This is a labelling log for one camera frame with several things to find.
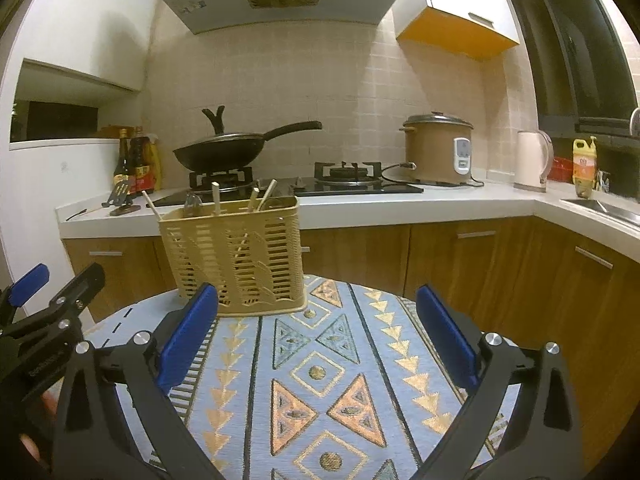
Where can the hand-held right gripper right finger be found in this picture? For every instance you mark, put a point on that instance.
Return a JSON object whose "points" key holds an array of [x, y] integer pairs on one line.
{"points": [[447, 335]]}

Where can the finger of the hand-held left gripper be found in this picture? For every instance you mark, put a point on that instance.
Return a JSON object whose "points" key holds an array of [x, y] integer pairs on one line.
{"points": [[80, 287], [30, 282]]}

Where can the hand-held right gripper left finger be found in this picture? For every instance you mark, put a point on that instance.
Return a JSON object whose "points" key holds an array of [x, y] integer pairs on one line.
{"points": [[187, 335]]}

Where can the beige plastic utensil basket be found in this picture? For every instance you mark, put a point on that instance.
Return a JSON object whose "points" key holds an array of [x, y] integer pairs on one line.
{"points": [[235, 260]]}

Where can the thin stick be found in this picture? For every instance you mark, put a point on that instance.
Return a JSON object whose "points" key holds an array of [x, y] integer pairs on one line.
{"points": [[77, 213]]}

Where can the slotted spatula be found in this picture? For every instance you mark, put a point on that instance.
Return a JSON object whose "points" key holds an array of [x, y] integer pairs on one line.
{"points": [[119, 192]]}

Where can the blue patterned tablecloth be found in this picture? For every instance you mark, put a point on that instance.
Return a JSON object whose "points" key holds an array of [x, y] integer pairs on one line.
{"points": [[320, 340]]}

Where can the red label sauce bottle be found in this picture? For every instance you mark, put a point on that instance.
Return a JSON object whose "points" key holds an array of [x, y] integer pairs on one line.
{"points": [[141, 170]]}

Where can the white kitchen countertop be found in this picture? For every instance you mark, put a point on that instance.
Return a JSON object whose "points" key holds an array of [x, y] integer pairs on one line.
{"points": [[400, 202]]}

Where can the black gas stove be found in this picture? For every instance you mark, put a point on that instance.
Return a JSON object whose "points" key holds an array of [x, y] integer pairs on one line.
{"points": [[350, 187]]}

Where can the brown rice cooker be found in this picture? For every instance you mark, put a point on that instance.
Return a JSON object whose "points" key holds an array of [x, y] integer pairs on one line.
{"points": [[430, 155]]}

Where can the black wok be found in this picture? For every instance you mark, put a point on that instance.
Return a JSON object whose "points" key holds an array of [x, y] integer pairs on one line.
{"points": [[220, 152]]}

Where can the white electric kettle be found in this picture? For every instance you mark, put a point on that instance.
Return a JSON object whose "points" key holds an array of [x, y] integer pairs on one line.
{"points": [[530, 160]]}

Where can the steel sink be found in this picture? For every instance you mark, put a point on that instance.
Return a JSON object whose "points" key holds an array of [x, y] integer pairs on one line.
{"points": [[605, 210]]}

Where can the red container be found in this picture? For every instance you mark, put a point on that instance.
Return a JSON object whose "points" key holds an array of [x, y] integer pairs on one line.
{"points": [[562, 170]]}

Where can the white shelf cabinet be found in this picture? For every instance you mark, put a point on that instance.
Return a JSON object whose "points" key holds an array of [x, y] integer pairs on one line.
{"points": [[75, 72]]}

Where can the yellow oil bottle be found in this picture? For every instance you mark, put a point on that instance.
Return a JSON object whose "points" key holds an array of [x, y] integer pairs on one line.
{"points": [[585, 165]]}

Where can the steel faucet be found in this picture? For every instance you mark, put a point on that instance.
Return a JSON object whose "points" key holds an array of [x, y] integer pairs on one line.
{"points": [[635, 122]]}

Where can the dark window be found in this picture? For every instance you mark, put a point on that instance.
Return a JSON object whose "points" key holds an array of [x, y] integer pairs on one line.
{"points": [[575, 60]]}

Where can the white wall cabinet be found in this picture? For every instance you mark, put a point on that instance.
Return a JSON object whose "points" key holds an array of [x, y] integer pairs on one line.
{"points": [[460, 10]]}

